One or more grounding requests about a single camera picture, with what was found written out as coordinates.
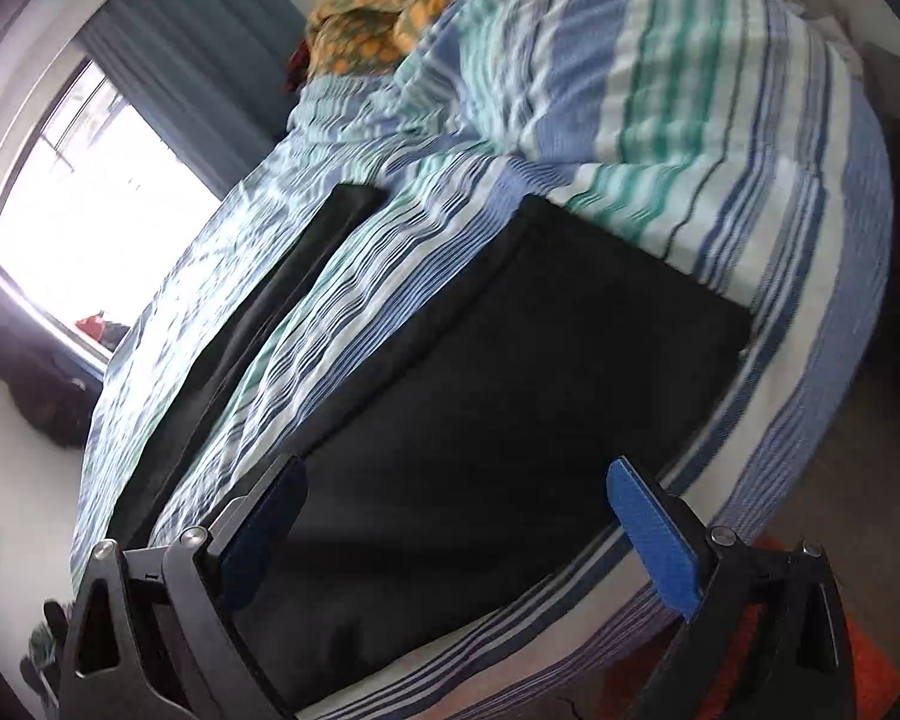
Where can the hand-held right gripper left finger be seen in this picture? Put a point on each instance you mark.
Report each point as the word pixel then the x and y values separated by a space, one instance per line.
pixel 262 540

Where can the red item at window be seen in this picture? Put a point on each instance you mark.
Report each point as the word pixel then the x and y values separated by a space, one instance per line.
pixel 101 330

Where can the grey blue curtain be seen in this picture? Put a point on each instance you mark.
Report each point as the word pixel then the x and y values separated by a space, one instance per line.
pixel 195 52

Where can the dark hanging clothes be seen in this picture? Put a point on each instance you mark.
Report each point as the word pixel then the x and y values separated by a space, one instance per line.
pixel 37 390

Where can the red cap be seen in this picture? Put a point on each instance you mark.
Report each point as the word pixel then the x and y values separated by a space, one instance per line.
pixel 298 67

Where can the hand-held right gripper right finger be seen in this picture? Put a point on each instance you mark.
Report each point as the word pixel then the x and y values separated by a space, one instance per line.
pixel 656 532

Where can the orange floral blanket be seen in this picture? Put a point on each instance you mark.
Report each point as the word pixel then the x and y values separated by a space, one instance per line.
pixel 360 37

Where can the teal cloth pile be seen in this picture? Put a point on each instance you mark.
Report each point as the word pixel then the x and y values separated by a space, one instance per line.
pixel 41 645

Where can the blue green striped blanket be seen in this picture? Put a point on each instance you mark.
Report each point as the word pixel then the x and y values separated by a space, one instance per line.
pixel 645 90

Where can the bright window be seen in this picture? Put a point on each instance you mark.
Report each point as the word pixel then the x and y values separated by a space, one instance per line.
pixel 97 217

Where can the black pants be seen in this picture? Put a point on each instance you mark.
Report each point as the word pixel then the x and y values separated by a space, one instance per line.
pixel 495 390

